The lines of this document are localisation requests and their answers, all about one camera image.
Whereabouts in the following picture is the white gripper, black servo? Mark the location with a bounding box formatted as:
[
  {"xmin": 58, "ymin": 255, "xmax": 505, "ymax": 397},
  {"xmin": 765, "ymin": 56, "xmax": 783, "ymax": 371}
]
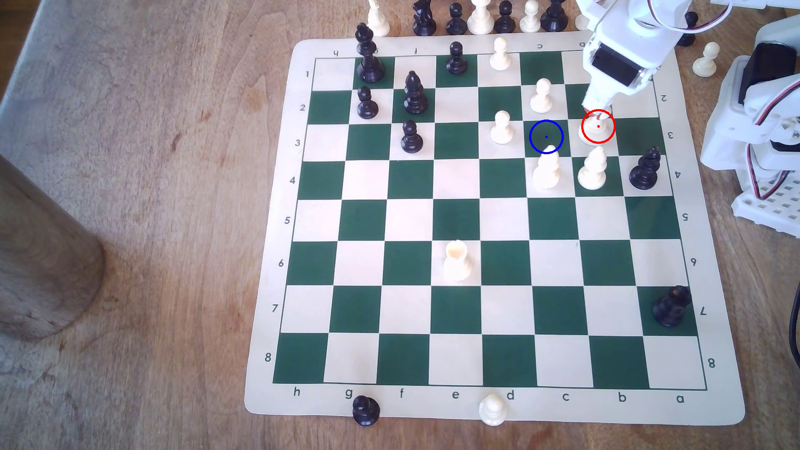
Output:
[{"xmin": 581, "ymin": 12, "xmax": 680, "ymax": 120}]

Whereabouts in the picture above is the black chess knight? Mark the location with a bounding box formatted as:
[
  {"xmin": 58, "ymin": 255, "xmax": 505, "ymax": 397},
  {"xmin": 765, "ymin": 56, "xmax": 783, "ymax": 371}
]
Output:
[
  {"xmin": 629, "ymin": 146, "xmax": 662, "ymax": 191},
  {"xmin": 412, "ymin": 0, "xmax": 438, "ymax": 36}
]

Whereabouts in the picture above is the black chess pawn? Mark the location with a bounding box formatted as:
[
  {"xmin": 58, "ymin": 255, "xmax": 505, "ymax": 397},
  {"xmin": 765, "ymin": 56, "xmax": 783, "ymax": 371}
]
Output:
[
  {"xmin": 445, "ymin": 2, "xmax": 468, "ymax": 36},
  {"xmin": 400, "ymin": 120, "xmax": 424, "ymax": 155},
  {"xmin": 494, "ymin": 0, "xmax": 517, "ymax": 35},
  {"xmin": 677, "ymin": 11, "xmax": 698, "ymax": 47},
  {"xmin": 446, "ymin": 41, "xmax": 468, "ymax": 76},
  {"xmin": 356, "ymin": 85, "xmax": 380, "ymax": 120},
  {"xmin": 352, "ymin": 395, "xmax": 381, "ymax": 427}
]

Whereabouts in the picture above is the black chess bishop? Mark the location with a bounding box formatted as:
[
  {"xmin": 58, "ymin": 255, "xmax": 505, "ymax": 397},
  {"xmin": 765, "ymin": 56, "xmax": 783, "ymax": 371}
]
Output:
[{"xmin": 403, "ymin": 70, "xmax": 429, "ymax": 115}]

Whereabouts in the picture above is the white chess rook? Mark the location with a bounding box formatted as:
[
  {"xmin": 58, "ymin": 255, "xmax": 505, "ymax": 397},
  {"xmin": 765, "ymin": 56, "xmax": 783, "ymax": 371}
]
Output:
[{"xmin": 442, "ymin": 240, "xmax": 473, "ymax": 282}]

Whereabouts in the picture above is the green and cream chess mat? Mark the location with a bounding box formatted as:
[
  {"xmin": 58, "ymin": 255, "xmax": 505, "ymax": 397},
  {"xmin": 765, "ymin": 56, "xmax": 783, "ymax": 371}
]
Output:
[{"xmin": 244, "ymin": 31, "xmax": 746, "ymax": 427}]

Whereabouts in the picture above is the red white black servo wire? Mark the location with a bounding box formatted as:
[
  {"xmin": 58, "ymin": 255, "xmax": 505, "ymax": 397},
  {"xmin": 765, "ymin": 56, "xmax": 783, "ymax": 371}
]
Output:
[
  {"xmin": 745, "ymin": 90, "xmax": 796, "ymax": 202},
  {"xmin": 647, "ymin": 0, "xmax": 733, "ymax": 36}
]

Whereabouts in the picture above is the black cable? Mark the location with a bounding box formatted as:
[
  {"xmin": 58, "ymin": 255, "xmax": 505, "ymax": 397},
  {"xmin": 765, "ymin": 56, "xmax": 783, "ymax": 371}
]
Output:
[{"xmin": 788, "ymin": 305, "xmax": 800, "ymax": 371}]

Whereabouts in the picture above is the round wooden post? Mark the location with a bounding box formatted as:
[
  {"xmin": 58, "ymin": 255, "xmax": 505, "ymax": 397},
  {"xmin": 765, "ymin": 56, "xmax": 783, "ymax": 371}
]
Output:
[{"xmin": 0, "ymin": 155, "xmax": 106, "ymax": 342}]

